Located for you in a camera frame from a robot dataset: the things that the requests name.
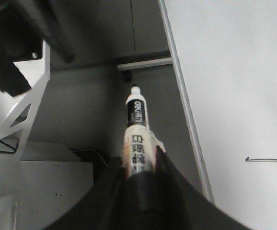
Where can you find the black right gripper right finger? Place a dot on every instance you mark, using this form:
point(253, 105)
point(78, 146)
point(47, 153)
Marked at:
point(184, 208)

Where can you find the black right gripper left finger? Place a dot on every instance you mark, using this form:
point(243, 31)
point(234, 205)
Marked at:
point(99, 209)

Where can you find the black white whiteboard marker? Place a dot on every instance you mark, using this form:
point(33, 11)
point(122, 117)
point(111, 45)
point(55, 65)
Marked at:
point(140, 207)

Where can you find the white metal base block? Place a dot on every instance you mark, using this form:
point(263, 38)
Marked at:
point(40, 184)

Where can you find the white bar with black foot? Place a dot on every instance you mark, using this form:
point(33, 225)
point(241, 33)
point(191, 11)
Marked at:
point(126, 68)

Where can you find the white metal truss bracket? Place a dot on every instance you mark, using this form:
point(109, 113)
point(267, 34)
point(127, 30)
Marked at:
point(17, 115)

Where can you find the white whiteboard with aluminium frame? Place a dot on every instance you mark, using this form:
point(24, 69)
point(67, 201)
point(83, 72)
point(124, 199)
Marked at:
point(225, 59)

